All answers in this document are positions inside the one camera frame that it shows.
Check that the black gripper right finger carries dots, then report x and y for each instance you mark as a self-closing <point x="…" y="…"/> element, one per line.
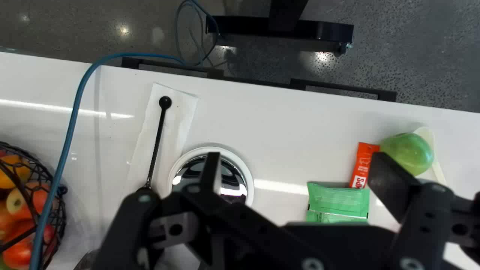
<point x="390" y="181"/>

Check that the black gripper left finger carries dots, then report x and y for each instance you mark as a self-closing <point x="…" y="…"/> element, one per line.
<point x="210" y="175"/>

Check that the green apple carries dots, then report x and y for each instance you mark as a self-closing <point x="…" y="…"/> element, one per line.
<point x="407" y="152"/>

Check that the yellow red apple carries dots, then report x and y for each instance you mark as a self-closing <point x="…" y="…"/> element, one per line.
<point x="15" y="200"/>

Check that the red apple in rack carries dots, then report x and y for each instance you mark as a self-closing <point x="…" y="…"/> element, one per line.
<point x="20" y="253"/>

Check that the round silver white scale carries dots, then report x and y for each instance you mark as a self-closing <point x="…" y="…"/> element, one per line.
<point x="240" y="167"/>

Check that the orange packet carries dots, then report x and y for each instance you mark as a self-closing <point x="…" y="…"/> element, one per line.
<point x="360" y="167"/>

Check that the white paper napkin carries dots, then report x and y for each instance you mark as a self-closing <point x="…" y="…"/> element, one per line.
<point x="180" y="115"/>

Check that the black measuring spoon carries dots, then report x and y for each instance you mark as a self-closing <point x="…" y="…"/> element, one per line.
<point x="164" y="103"/>

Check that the black floor stand base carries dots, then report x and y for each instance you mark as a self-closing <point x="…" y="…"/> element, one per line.
<point x="300" y="31"/>

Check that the orange fruit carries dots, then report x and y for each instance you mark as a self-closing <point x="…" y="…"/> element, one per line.
<point x="8" y="175"/>

